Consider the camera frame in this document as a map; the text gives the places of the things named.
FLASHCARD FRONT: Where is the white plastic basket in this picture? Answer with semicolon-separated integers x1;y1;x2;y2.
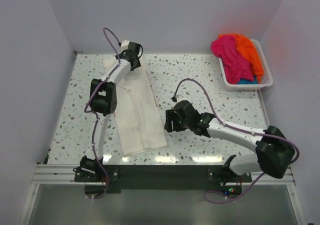
218;39;274;91

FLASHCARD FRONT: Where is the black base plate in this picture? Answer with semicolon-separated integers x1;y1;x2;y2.
73;165;252;196

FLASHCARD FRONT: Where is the white t shirt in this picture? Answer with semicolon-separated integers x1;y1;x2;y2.
114;56;168;157

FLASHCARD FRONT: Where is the orange t shirt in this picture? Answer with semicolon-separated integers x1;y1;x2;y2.
218;34;264;82

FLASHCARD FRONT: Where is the aluminium rail frame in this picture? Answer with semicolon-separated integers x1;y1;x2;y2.
19;89;307;225

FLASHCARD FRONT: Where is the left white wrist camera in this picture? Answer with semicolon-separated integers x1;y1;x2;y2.
120;40;130;52

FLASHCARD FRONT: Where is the blue t shirt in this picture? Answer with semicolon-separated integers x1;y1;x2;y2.
236;75;259;85

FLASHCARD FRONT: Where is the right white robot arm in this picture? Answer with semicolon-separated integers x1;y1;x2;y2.
164;100;297;182

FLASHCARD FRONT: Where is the pink t shirt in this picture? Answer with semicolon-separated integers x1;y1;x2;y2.
210;35;255;85

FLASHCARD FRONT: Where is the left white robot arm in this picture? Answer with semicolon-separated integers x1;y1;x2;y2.
80;40;144;181

